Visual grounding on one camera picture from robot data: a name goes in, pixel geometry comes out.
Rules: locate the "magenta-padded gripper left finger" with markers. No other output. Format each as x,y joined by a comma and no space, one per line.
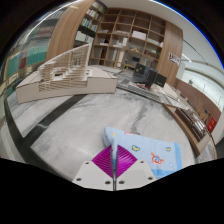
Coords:
100,166

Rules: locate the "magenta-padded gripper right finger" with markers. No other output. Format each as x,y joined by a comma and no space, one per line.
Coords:
128,166

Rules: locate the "light blue printed towel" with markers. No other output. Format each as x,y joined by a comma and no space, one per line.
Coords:
150,148

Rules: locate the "dark model on wooden board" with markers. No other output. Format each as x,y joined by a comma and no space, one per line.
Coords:
191,126

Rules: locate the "grey flat model base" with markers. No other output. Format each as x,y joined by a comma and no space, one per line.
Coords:
140,90

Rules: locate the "small white architectural model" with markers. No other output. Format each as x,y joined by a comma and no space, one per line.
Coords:
171,91

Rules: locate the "open wooden shelf unit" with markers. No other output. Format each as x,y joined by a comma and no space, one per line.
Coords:
130,36

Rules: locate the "large bookcase with books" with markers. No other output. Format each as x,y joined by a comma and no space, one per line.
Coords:
26,56

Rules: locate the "dark shelf unit with books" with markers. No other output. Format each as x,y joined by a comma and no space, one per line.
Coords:
87,23

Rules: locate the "wall poster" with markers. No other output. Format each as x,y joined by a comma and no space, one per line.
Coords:
174,58

